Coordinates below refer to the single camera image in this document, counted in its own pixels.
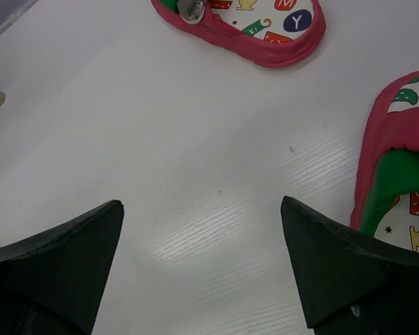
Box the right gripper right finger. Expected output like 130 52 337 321
281 196 419 335

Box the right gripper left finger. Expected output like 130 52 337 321
0 200 124 334

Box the pink patterned sandal near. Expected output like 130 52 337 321
350 70 419 253

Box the pink patterned sandal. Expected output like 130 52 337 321
152 1 326 68
350 70 419 253

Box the pink patterned sandal far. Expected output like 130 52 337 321
152 1 326 68

